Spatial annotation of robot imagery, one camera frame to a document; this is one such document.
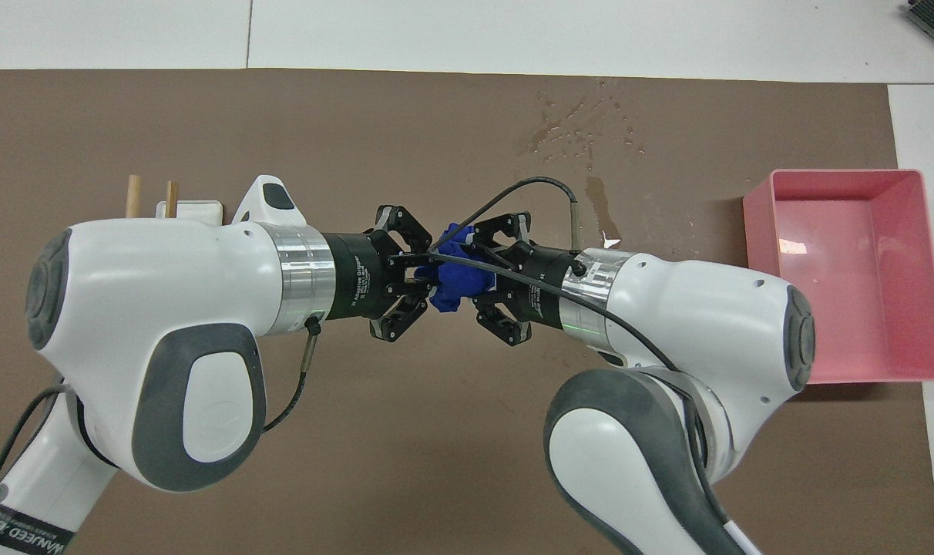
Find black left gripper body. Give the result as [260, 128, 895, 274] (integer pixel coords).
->
[324, 230, 408, 321]

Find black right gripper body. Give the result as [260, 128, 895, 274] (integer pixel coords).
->
[501, 244, 580, 326]

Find blue towel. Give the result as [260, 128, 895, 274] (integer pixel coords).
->
[428, 222, 508, 314]

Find water puddle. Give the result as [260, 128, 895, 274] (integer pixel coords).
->
[585, 177, 623, 249]

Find scattered water droplets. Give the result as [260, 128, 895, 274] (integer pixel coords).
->
[524, 77, 647, 172]

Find brown table mat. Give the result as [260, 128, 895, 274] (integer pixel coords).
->
[0, 68, 934, 555]

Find white rack with wooden rods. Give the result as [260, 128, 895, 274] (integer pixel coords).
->
[155, 200, 224, 227]

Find pink plastic bin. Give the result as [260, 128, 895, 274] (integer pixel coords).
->
[742, 169, 934, 385]

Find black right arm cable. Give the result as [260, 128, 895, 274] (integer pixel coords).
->
[426, 177, 747, 555]

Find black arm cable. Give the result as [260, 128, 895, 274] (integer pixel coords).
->
[426, 177, 747, 555]
[0, 318, 323, 498]

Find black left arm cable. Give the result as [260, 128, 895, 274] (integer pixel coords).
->
[0, 318, 323, 498]

